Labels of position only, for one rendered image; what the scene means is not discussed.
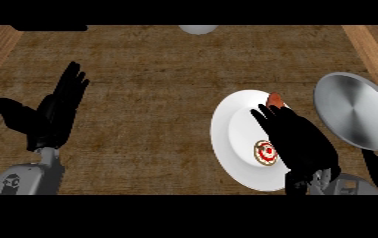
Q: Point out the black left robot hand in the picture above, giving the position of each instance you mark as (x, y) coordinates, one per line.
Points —
(54, 118)

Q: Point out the white round plate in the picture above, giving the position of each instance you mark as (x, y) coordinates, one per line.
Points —
(231, 138)

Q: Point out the red and white cupcake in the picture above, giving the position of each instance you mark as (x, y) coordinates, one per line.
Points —
(265, 152)

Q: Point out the pale grey round object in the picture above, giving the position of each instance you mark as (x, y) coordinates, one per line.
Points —
(199, 29)

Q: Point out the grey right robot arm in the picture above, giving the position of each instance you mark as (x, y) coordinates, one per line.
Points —
(348, 186)

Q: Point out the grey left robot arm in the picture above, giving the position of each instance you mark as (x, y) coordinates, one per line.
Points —
(30, 178)

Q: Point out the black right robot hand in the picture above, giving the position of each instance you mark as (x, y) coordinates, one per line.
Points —
(300, 142)

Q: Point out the orange-brown food piece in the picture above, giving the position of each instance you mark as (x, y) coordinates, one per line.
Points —
(275, 99)

